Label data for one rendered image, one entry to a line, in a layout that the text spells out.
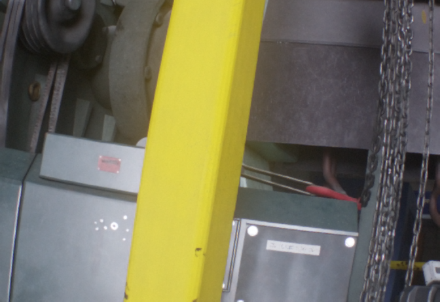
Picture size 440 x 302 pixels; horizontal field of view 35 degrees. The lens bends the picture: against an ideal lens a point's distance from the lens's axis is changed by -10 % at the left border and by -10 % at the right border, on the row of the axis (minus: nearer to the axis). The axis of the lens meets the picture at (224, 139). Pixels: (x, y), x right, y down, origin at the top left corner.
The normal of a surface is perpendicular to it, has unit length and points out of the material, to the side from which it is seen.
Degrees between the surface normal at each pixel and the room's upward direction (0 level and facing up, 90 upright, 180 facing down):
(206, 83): 90
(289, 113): 90
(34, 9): 97
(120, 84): 118
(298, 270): 90
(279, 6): 78
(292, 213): 45
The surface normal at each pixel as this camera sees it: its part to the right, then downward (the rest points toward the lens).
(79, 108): 0.52, 0.00
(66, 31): 0.91, -0.04
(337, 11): -0.30, -0.43
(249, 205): 0.09, -0.83
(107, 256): -0.02, -0.21
